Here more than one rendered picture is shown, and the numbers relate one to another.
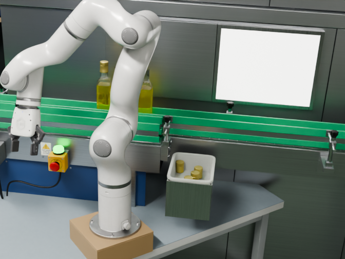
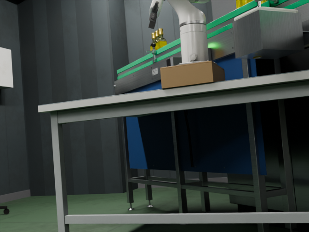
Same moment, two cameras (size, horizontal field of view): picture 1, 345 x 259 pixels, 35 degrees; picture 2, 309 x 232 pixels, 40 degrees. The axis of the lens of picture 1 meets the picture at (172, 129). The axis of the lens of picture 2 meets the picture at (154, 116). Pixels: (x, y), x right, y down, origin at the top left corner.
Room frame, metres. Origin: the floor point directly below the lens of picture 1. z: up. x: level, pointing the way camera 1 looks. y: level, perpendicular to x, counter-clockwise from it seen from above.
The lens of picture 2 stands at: (0.52, -1.27, 0.53)
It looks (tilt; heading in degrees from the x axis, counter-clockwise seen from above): 3 degrees up; 57
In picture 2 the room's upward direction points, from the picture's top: 5 degrees counter-clockwise
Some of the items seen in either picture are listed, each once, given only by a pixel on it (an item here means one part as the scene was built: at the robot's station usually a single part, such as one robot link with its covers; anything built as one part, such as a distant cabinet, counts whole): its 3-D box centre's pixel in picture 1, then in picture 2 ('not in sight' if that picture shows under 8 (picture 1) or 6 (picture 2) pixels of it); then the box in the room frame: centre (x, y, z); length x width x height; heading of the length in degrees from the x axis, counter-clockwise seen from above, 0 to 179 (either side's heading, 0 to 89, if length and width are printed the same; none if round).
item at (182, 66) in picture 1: (210, 62); not in sight; (2.23, -0.15, 1.32); 0.90 x 0.03 x 0.34; 84
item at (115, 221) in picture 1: (114, 203); (194, 47); (1.71, 0.20, 0.93); 0.19 x 0.19 x 0.18
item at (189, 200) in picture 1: (191, 183); (272, 36); (1.90, -0.09, 0.92); 0.27 x 0.17 x 0.15; 174
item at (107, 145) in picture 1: (111, 154); (184, 1); (1.68, 0.21, 1.14); 0.19 x 0.12 x 0.24; 167
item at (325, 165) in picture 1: (329, 154); not in sight; (1.92, -0.62, 1.07); 0.17 x 0.05 x 0.23; 174
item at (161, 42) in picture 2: not in sight; (162, 48); (2.24, 1.22, 1.19); 0.06 x 0.06 x 0.28; 84
